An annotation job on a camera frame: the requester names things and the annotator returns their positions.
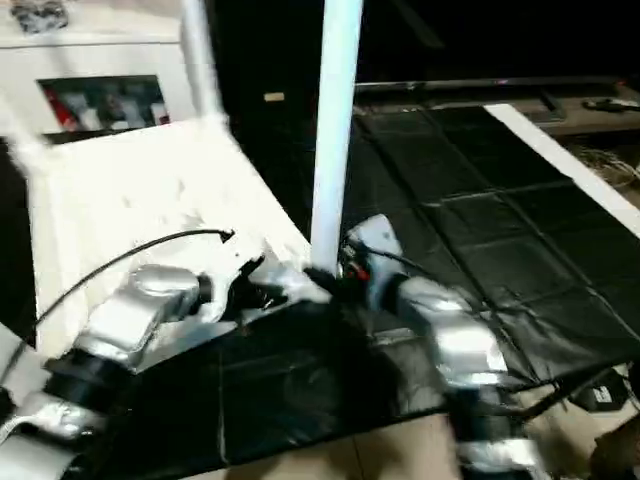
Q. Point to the white flat strip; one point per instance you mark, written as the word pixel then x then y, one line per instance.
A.
pixel 560 150

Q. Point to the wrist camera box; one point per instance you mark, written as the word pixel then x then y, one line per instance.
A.
pixel 372 240
pixel 235 262

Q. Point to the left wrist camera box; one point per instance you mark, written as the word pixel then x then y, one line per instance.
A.
pixel 235 262

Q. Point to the white plastic table top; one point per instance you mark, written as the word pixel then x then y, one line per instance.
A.
pixel 130 200

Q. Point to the white glass-door cabinet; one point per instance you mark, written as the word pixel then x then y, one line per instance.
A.
pixel 100 60

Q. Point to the red bottle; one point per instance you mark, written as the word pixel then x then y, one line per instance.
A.
pixel 60 115

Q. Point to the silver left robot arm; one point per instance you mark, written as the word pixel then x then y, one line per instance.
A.
pixel 140 310

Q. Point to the dark long rail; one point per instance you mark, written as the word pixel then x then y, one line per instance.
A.
pixel 480 86

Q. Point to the small tan box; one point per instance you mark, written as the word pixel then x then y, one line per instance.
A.
pixel 274 97

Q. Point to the black work mat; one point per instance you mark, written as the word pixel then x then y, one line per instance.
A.
pixel 500 220

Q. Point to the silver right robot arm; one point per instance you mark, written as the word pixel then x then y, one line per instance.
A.
pixel 460 340

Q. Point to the white plastic table leg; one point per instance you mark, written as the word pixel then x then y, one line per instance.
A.
pixel 335 120
pixel 200 60
pixel 10 140
pixel 8 350

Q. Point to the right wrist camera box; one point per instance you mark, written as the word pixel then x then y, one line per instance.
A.
pixel 372 240

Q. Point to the grey crumpled object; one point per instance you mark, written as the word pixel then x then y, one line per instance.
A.
pixel 38 15

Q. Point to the black floor power adapter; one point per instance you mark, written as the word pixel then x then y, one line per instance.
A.
pixel 600 393

